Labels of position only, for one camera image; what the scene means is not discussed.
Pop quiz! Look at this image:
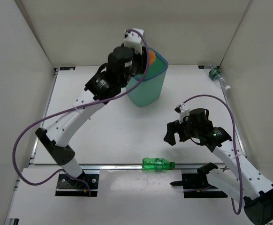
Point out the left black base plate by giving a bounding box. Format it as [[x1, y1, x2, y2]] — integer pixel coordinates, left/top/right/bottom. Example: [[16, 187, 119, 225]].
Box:
[[55, 173, 99, 197]]

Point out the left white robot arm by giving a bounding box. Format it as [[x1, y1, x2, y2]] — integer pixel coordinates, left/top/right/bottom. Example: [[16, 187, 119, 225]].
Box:
[[35, 45, 147, 188]]

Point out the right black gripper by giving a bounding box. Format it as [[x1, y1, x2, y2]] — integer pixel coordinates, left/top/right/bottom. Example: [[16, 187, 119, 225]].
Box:
[[164, 114, 201, 145]]

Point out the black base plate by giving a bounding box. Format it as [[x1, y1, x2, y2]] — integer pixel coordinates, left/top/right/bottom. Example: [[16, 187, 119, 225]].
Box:
[[170, 163, 228, 199], [55, 173, 99, 197]]

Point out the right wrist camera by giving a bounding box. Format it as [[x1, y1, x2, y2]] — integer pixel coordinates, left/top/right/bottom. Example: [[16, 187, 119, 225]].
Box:
[[174, 104, 190, 124]]

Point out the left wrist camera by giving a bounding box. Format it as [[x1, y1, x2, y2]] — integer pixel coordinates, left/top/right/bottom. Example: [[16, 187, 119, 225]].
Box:
[[123, 31, 143, 55]]

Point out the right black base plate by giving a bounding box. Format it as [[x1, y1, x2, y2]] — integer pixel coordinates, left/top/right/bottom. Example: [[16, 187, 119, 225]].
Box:
[[170, 163, 228, 199]]

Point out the orange juice bottle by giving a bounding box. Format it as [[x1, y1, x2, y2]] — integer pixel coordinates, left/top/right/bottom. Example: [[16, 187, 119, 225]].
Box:
[[149, 49, 156, 65]]

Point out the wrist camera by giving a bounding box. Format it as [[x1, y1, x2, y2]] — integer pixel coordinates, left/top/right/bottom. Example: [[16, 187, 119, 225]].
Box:
[[123, 31, 143, 55], [174, 104, 190, 124]]

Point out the green label water bottle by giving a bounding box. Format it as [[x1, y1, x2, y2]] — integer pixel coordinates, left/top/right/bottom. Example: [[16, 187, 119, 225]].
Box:
[[204, 64, 231, 91]]

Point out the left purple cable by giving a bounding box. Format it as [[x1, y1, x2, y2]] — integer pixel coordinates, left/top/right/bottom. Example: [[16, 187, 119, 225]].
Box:
[[12, 28, 150, 196]]

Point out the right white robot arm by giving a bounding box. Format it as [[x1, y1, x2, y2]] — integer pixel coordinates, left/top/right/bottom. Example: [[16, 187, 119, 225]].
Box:
[[164, 105, 273, 225]]

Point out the aluminium rail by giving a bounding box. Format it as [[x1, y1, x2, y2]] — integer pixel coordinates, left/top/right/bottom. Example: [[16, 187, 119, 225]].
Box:
[[80, 163, 204, 170]]

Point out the teal plastic bin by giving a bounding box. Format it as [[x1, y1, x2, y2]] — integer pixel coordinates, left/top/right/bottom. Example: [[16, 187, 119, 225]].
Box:
[[128, 48, 168, 107]]

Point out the green sprite bottle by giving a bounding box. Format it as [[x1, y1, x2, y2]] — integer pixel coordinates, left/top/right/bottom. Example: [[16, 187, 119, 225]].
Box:
[[142, 157, 175, 172]]

